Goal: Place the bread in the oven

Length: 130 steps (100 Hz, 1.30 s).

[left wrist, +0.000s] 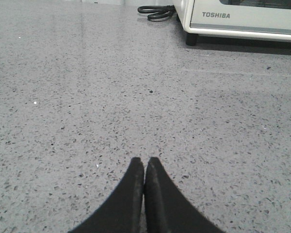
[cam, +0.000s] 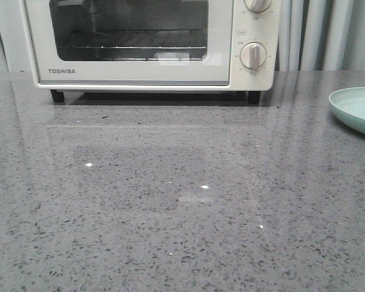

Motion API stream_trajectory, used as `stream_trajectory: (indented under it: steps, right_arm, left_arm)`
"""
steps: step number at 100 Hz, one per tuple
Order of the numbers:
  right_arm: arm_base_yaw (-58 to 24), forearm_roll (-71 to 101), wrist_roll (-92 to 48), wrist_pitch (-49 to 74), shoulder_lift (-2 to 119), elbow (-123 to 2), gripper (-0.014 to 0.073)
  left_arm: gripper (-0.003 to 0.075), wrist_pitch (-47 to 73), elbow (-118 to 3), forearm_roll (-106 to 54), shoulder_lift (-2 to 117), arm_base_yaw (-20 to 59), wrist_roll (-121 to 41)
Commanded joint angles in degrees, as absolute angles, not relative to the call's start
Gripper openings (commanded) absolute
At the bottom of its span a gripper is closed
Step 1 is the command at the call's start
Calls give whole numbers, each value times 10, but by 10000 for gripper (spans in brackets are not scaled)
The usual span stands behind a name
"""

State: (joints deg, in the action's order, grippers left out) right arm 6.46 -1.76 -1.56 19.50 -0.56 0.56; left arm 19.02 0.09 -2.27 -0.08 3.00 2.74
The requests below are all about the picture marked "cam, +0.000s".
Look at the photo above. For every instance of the glass oven door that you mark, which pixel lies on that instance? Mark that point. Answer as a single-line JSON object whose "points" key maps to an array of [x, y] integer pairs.
{"points": [[52, 21]]}

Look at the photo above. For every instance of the lower oven control knob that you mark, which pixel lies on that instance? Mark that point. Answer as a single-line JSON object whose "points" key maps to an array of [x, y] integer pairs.
{"points": [[253, 55]]}

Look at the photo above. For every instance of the oven control knob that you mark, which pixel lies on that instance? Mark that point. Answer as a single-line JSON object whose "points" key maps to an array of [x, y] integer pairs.
{"points": [[253, 55], [257, 6]]}

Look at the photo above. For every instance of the white Toshiba toaster oven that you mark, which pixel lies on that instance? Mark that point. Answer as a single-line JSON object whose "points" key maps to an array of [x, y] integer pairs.
{"points": [[247, 27]]}

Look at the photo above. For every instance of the upper oven control knob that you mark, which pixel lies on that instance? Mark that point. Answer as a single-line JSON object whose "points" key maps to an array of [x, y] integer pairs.
{"points": [[257, 6]]}

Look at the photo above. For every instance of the light green round plate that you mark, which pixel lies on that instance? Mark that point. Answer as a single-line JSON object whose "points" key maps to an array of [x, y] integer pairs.
{"points": [[348, 105]]}

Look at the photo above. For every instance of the metal wire oven rack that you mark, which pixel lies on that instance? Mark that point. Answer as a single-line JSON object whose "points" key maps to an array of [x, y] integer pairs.
{"points": [[135, 45]]}

